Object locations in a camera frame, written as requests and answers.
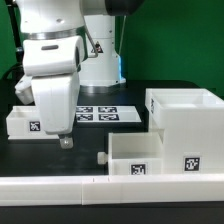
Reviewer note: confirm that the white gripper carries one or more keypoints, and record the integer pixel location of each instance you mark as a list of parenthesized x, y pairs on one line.
[(51, 81)]

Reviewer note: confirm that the white front drawer tray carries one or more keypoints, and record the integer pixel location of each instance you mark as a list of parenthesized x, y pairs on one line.
[(133, 154)]

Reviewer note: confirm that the white drawer tray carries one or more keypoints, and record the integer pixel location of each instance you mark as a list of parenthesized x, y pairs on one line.
[(133, 154), (23, 123)]

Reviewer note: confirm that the white drawer housing box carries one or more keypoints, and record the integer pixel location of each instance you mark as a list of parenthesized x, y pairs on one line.
[(190, 123)]

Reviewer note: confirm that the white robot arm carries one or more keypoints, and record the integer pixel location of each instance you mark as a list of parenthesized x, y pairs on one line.
[(55, 19)]

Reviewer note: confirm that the white rear drawer tray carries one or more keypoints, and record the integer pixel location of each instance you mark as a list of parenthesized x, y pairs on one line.
[(23, 123)]

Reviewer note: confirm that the white marker tag plate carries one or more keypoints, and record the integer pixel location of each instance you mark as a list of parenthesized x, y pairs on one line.
[(107, 114)]

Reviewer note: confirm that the white L-shaped border fence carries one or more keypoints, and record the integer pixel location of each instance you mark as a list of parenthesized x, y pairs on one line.
[(92, 190)]

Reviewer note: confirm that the black camera stand pole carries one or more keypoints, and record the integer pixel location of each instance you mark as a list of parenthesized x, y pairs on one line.
[(19, 52)]

